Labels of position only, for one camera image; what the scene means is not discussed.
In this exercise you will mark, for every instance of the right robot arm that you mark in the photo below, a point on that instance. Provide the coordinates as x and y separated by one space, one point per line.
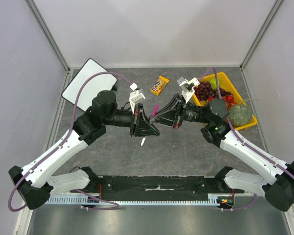
275 177

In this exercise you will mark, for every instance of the light green pear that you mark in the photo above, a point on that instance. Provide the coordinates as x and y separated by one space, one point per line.
213 83

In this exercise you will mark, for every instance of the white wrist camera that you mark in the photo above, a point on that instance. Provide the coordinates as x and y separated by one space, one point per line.
136 95
188 87

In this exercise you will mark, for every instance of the aluminium frame post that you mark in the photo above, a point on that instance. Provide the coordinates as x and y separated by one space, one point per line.
47 33
261 33

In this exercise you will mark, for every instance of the green netted melon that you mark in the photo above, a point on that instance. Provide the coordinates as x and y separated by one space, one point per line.
240 114

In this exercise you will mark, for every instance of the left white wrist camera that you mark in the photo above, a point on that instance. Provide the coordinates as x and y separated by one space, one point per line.
136 95

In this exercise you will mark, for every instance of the slotted cable duct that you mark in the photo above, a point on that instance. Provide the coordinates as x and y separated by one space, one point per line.
79 199

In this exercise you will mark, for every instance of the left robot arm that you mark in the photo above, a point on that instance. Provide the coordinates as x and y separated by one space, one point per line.
36 183

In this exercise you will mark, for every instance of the purple grape bunch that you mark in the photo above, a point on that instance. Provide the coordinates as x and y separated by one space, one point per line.
204 91

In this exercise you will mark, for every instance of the left aluminium frame post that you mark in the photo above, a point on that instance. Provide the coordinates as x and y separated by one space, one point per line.
47 33

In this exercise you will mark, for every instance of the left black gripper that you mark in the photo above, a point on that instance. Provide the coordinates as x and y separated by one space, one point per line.
140 123

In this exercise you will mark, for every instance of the right aluminium frame post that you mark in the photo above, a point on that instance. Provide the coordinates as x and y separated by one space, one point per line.
261 33

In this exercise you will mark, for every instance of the yellow candy packet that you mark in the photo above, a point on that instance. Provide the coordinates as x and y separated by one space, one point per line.
159 85

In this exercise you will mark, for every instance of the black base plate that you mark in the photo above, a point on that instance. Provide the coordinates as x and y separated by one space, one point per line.
157 188

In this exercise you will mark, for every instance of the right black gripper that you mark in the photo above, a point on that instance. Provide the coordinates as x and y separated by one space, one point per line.
179 114

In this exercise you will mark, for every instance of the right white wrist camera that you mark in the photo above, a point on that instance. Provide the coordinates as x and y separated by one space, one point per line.
188 87

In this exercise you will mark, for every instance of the pink whiteboard marker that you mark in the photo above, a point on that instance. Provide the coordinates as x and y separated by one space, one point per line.
156 106

